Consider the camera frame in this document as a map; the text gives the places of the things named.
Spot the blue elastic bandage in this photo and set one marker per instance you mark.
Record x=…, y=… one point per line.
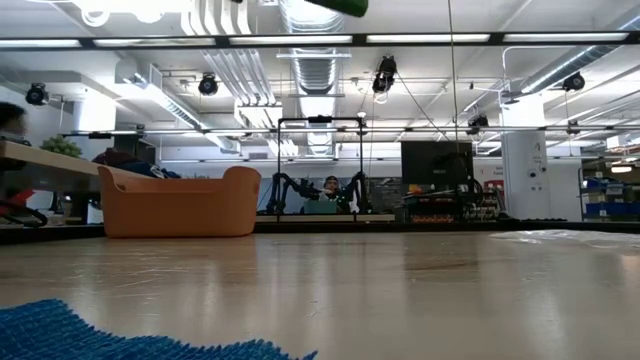
x=50, y=335

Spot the dark cloth pile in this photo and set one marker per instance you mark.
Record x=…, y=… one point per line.
x=120, y=159

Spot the orange plastic bin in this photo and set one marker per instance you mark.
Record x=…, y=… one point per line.
x=180, y=210

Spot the green elastic bandage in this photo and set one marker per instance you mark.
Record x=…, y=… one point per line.
x=345, y=6

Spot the black crossbar with lights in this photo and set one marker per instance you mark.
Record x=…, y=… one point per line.
x=360, y=39

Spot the wooden side table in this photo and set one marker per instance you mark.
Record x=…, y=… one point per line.
x=45, y=170

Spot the black monitor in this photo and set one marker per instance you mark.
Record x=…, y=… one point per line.
x=425, y=162

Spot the white pillar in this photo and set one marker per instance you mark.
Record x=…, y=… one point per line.
x=522, y=175

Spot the teal laptop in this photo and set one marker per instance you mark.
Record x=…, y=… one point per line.
x=320, y=207

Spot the cluttered workbench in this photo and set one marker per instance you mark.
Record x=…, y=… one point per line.
x=440, y=207

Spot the black hanging camera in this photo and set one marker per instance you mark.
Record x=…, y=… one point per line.
x=385, y=75
x=574, y=82
x=477, y=123
x=37, y=95
x=208, y=86

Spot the green potted plant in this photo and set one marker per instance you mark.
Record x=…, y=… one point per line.
x=60, y=146

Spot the red object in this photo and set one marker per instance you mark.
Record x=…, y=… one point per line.
x=17, y=196

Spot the person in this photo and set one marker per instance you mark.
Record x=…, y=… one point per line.
x=331, y=186

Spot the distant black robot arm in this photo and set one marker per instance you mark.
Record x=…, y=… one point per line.
x=361, y=190
x=285, y=190

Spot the clear plastic zip bag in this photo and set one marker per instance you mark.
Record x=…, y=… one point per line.
x=575, y=239

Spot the shelf with blue bins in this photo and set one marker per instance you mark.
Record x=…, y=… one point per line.
x=610, y=207

